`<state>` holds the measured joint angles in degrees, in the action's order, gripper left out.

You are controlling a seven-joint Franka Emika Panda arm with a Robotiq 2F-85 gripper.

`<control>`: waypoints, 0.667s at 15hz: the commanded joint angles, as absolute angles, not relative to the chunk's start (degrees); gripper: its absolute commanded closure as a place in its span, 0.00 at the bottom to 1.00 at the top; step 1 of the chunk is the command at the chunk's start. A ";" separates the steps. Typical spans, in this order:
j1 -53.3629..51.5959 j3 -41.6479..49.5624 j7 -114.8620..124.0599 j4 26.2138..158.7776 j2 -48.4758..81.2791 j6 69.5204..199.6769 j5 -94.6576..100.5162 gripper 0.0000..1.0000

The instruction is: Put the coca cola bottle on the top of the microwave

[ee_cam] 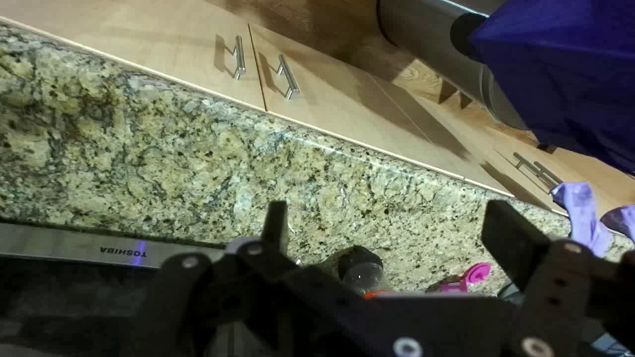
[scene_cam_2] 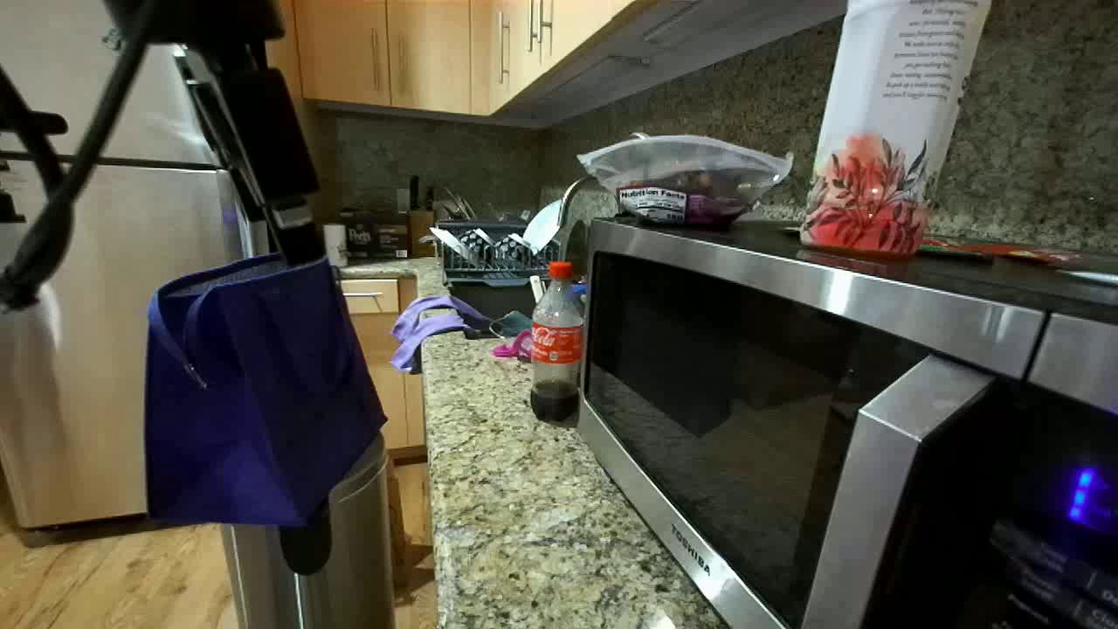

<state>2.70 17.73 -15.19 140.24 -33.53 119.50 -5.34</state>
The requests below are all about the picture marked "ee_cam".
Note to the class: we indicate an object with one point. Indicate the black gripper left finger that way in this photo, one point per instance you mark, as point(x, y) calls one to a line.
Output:
point(275, 224)

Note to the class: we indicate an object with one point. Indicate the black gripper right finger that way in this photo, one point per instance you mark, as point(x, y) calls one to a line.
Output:
point(509, 238)

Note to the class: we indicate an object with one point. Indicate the stainless steel microwave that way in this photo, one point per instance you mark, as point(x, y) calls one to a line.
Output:
point(67, 246)

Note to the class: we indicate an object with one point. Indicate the small pink item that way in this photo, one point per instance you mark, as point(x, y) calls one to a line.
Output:
point(468, 277)

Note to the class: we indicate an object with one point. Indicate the purple cloth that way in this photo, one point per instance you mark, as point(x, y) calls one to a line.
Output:
point(583, 210)

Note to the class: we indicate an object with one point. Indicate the wooden cabinet drawer front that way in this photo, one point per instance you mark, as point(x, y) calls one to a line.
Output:
point(503, 145)

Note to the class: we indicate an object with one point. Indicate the dark blue cloth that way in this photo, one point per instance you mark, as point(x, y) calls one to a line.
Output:
point(563, 71)

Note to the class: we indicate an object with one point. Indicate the stainless steel trash can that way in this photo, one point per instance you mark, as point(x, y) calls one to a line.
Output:
point(424, 32)

